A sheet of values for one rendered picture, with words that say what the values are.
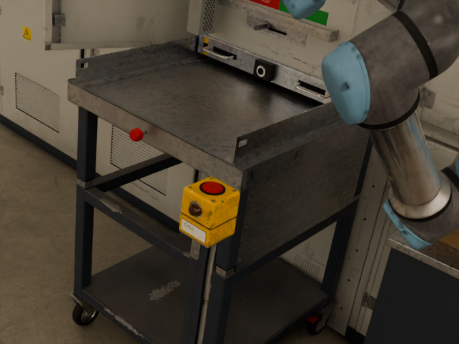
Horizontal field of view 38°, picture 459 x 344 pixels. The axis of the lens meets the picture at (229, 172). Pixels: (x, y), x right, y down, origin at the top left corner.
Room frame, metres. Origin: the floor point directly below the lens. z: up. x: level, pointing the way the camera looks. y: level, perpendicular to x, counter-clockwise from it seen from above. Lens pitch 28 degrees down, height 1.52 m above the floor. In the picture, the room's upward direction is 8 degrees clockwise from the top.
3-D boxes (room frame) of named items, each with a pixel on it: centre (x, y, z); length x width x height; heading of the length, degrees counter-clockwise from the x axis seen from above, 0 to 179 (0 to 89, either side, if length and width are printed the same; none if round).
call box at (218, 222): (1.11, 0.03, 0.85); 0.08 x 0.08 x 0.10; 53
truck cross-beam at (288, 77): (1.88, -0.08, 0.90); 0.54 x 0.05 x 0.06; 53
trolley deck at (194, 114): (1.76, 0.01, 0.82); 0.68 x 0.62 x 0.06; 143
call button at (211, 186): (1.11, 0.03, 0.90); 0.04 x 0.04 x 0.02
